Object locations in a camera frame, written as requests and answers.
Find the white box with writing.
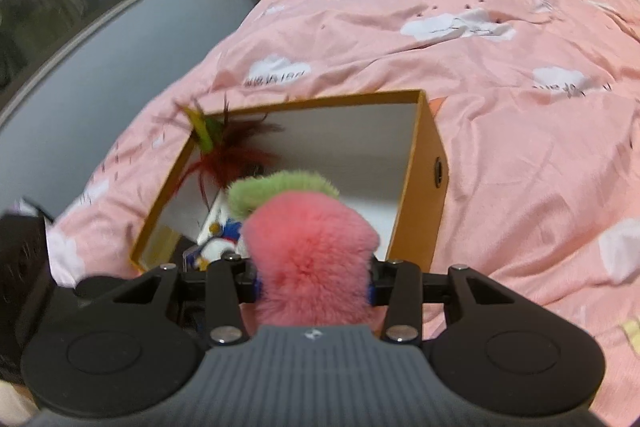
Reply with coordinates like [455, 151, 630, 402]
[197, 190, 241, 248]

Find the pink green fluffy pom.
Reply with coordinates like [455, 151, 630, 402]
[227, 171, 381, 328]

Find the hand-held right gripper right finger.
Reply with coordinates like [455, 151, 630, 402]
[369, 259, 526, 344]

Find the blue white plush toy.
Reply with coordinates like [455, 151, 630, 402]
[192, 217, 256, 273]

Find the pink printed blanket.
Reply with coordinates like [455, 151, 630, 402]
[50, 0, 640, 427]

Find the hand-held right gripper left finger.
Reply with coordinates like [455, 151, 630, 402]
[112, 253, 261, 348]

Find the yellow cardboard box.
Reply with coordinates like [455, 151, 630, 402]
[129, 90, 448, 273]

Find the red green feather toy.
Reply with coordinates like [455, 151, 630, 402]
[175, 94, 286, 208]

